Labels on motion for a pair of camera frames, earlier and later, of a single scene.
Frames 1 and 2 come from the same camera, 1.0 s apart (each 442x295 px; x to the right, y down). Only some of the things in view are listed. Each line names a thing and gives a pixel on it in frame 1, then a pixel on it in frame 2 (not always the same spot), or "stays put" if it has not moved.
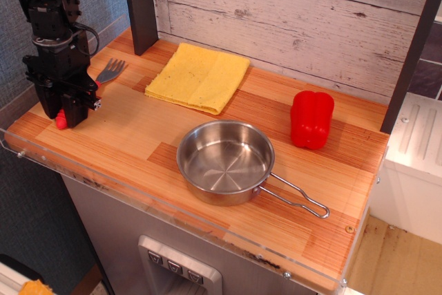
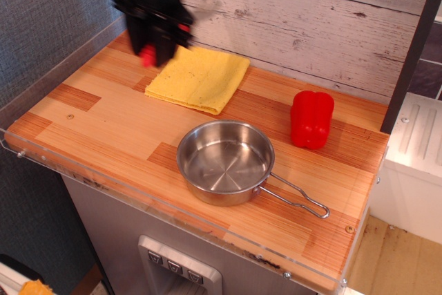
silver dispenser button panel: [170, 272] stays put
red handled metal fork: [112, 68] -> [148, 54]
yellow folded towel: [199, 77] stays put
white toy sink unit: [408, 192] stays put
